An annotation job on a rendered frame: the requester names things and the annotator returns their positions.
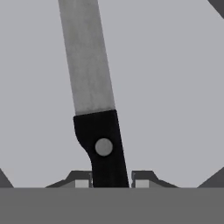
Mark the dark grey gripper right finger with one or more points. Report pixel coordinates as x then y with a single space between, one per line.
145 177

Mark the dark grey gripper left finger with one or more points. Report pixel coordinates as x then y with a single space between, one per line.
76 178

